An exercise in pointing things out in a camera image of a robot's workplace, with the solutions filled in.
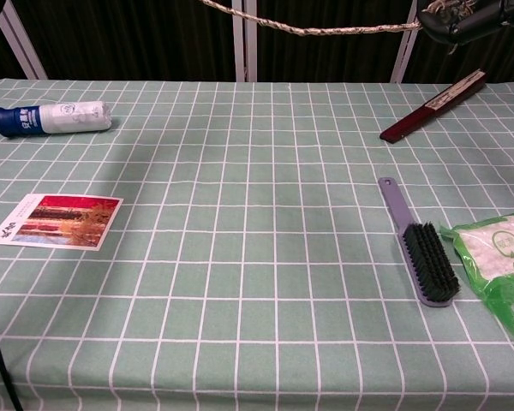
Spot dark red folded fan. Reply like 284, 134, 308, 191
379, 69, 487, 145

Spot braided rope with knotted bundle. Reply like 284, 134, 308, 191
199, 0, 470, 38

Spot black pleated curtain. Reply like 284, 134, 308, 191
0, 0, 514, 85

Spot white frame pole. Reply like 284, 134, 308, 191
389, 0, 429, 84
230, 0, 259, 83
0, 0, 49, 81

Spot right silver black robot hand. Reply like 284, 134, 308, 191
416, 0, 514, 46

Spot green plastic bag white contents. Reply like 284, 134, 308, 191
439, 210, 514, 343

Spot purple brush with black bristles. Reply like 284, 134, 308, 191
377, 176, 461, 309

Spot white bottle with blue cap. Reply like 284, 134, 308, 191
0, 100, 113, 140

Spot red landscape postcard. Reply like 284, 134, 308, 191
0, 193, 124, 253

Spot green checked tablecloth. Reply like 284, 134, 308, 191
0, 79, 514, 411

